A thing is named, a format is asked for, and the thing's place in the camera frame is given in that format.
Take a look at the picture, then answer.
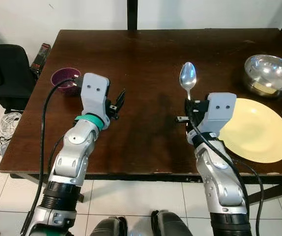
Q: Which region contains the large silver spoon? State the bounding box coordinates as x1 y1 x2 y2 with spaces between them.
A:
179 61 197 102

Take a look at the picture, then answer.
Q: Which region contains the purple bowl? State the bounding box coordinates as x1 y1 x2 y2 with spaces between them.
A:
51 67 83 97

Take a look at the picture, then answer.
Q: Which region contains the steel bowl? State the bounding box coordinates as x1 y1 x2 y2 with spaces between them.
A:
244 54 282 98

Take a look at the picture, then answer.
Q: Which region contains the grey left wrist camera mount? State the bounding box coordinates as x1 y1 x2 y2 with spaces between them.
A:
80 73 112 121

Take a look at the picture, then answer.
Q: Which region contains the yellow plate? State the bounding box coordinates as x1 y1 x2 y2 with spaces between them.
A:
219 97 282 164

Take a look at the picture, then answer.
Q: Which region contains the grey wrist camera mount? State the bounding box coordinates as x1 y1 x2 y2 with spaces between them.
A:
199 92 238 137
80 73 112 121

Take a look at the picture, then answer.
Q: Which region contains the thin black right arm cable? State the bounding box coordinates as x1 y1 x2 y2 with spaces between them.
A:
233 157 265 236

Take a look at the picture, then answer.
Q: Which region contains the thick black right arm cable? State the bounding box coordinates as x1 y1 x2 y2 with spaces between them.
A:
186 111 251 207

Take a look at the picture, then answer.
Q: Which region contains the black chair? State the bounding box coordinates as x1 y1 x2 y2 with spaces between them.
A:
0 44 38 113

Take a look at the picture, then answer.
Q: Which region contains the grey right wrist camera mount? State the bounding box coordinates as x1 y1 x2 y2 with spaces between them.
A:
199 92 238 137

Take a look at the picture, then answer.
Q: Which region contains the robot right leg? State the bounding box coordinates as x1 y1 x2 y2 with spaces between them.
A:
150 209 194 236

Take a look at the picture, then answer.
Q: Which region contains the red and black object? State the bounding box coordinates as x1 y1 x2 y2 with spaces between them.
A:
29 42 52 80

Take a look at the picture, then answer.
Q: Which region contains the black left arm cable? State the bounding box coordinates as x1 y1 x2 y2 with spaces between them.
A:
20 75 85 236

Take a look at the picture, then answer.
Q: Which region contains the black wall post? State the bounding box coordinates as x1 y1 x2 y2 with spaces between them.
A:
127 0 139 30

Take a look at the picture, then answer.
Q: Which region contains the white cable coil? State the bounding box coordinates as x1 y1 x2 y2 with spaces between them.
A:
0 112 23 140

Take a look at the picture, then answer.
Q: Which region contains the dark wooden table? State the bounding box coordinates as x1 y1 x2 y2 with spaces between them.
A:
0 28 282 205

